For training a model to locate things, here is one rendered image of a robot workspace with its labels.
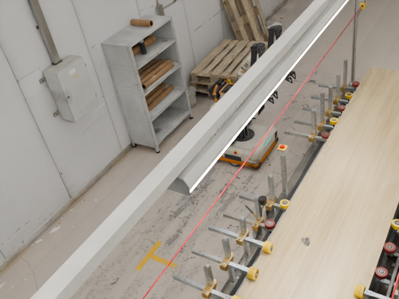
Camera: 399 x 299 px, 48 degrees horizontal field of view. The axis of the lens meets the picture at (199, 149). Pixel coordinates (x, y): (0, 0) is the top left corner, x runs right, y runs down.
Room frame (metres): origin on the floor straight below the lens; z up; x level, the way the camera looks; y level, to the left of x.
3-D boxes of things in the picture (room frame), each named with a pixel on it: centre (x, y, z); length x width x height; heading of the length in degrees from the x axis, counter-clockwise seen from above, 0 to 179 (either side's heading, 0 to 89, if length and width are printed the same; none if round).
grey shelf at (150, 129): (5.34, 0.45, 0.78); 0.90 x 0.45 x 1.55; 142
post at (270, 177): (2.67, -0.51, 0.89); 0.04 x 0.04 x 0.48; 52
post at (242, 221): (2.28, -0.20, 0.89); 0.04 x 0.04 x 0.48; 52
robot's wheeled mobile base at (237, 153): (4.49, -0.57, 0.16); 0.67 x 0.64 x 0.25; 52
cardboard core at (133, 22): (5.43, 0.39, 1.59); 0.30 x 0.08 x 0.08; 52
